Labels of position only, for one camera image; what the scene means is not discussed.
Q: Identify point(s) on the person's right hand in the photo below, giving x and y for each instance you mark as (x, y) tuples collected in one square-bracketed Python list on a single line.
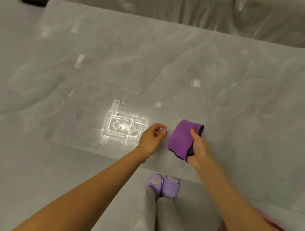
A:
[(199, 152)]

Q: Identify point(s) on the person's left hand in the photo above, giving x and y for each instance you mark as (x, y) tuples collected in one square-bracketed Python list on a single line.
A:
[(149, 139)]

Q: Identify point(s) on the person's right thumb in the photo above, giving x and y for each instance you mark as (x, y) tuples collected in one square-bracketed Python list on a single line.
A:
[(193, 133)]

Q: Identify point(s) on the person's left fingers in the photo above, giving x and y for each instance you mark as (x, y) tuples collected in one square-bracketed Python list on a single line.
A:
[(160, 129)]

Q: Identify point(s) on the purple microfiber cloth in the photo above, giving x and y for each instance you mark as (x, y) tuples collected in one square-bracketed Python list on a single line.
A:
[(182, 139)]

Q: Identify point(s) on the person's right forearm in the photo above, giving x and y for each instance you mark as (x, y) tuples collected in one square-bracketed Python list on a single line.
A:
[(228, 197)]

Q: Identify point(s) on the person's left forearm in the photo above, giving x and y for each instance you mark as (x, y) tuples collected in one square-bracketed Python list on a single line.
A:
[(81, 192)]

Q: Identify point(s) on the lilac slipper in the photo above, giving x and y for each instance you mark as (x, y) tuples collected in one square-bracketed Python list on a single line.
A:
[(170, 189), (155, 183)]

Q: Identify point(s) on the grey trouser leg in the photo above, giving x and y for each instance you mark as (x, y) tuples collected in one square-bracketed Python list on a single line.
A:
[(145, 211), (168, 215)]

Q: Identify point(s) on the dark object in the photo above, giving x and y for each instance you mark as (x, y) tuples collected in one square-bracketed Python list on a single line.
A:
[(33, 2)]

